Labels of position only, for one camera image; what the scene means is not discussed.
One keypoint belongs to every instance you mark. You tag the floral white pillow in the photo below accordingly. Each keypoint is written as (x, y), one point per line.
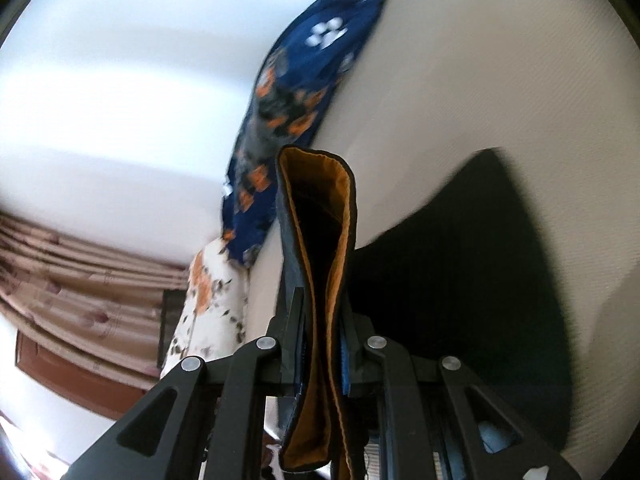
(210, 300)

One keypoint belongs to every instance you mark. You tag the blue dog-print blanket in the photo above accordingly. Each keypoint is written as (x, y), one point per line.
(290, 90)

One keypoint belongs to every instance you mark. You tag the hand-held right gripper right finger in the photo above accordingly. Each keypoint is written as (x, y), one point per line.
(352, 367)

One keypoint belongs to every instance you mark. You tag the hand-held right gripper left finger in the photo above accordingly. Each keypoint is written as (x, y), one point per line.
(292, 340)

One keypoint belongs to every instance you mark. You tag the black pants with orange lining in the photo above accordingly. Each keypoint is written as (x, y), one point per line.
(320, 270)

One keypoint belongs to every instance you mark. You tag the black mesh panel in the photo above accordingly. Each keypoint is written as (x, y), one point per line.
(172, 325)

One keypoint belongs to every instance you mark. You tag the brown wooden bed frame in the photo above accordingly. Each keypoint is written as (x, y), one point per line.
(75, 375)

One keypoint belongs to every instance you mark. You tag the beige pleated curtain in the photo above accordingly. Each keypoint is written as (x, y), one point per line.
(75, 290)

